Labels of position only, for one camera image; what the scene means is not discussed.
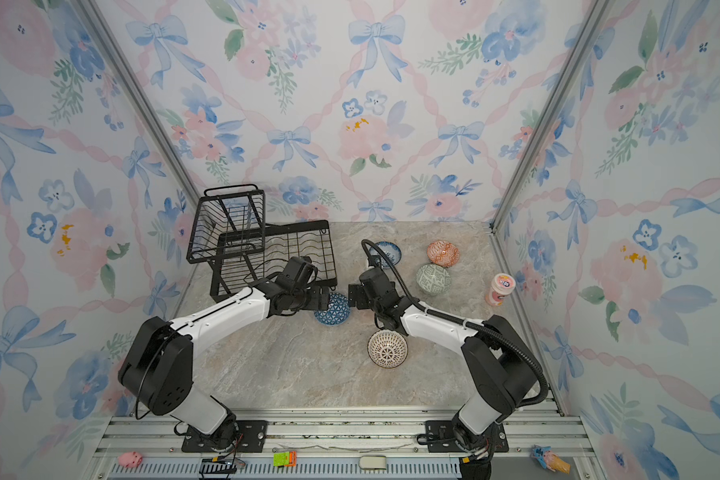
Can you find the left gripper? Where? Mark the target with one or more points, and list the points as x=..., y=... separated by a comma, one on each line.
x=317, y=302

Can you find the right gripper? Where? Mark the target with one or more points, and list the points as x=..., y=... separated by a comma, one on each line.
x=357, y=293

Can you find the blue triangle pattern bowl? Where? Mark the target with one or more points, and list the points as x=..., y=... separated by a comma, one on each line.
x=338, y=311

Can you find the black wire dish rack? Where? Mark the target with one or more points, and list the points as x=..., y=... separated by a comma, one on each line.
x=230, y=234

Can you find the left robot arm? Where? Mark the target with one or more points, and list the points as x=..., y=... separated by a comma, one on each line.
x=159, y=367

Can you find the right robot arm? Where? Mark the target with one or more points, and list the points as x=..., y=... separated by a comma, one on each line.
x=505, y=373

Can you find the blue floral bowl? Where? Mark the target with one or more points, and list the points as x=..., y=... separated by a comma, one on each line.
x=390, y=250

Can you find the white brown lattice bowl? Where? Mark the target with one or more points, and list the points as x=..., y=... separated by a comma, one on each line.
x=387, y=349

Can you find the green patterned bowl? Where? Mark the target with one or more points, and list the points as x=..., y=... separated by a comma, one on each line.
x=433, y=279

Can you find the red patterned bowl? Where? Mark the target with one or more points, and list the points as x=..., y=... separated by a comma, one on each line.
x=443, y=253

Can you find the pink yogurt cup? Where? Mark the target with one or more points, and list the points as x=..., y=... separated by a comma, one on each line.
x=501, y=286

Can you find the green orange small block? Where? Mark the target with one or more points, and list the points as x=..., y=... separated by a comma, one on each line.
x=284, y=459

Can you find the white small eraser block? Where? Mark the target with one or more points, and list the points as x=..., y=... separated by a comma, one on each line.
x=372, y=462

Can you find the pink toy pig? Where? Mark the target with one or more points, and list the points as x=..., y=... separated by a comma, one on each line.
x=130, y=460

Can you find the ice cream cone toy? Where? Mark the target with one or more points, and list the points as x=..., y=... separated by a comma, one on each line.
x=549, y=460

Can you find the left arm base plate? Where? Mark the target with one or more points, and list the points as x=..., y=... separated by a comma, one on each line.
x=241, y=436

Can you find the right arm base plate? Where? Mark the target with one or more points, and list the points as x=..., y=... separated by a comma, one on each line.
x=444, y=436

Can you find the aluminium front rail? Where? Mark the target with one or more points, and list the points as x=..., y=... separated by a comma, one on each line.
x=329, y=443

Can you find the aluminium corner post left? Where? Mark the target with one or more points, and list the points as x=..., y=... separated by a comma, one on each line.
x=94, y=20

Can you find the aluminium corner post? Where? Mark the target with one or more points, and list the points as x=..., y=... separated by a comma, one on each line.
x=584, y=40
x=94, y=20

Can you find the aluminium corner post right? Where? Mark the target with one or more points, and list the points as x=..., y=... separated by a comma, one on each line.
x=584, y=40

